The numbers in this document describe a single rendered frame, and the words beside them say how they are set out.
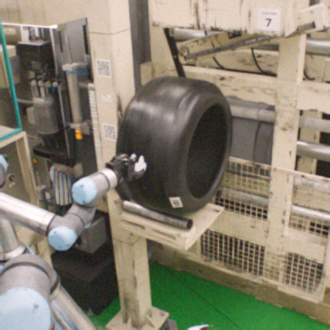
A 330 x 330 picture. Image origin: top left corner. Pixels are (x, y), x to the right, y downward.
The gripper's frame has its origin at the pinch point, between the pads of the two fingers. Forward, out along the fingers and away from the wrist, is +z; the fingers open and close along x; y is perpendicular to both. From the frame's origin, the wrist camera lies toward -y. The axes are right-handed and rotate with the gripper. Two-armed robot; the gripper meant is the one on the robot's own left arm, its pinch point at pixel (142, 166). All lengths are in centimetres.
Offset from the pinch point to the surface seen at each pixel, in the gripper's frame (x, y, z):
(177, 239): -6.4, -37.3, 15.8
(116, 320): 44, -117, 35
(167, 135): -7.7, 12.2, 4.9
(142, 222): 11.3, -34.3, 15.6
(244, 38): -14, 43, 56
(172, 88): -0.9, 26.1, 19.4
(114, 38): 25, 44, 17
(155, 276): 46, -113, 80
